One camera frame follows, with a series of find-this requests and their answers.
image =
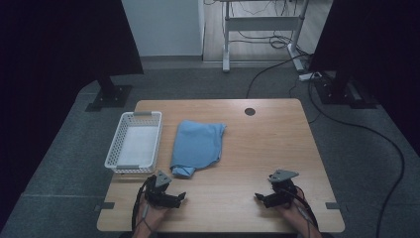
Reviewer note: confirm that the light blue shirt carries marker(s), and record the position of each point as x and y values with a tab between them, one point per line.
198	145

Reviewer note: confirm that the black stand base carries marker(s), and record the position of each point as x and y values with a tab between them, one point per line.
110	95
336	92

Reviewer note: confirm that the white metal desk frame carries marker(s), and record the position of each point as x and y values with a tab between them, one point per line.
261	23

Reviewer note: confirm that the person's right hand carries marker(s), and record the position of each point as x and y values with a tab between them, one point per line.
297	218

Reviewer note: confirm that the dark grey table foot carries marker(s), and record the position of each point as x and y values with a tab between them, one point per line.
333	205

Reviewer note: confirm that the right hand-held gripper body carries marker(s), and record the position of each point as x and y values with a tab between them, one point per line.
285	190

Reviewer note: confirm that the black round table grommet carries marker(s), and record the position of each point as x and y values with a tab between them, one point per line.
250	111

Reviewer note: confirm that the white partition panel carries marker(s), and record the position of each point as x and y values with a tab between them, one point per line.
161	26

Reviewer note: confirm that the white plastic mesh basket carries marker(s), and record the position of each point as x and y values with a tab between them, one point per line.
137	145

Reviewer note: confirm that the white power strip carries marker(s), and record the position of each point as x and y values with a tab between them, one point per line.
307	77

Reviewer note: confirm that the black curtain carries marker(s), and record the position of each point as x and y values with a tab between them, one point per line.
379	39
49	49

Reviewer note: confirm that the person's left hand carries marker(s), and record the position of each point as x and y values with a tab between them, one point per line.
150	218

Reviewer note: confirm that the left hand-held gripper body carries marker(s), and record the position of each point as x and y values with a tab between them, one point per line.
155	193

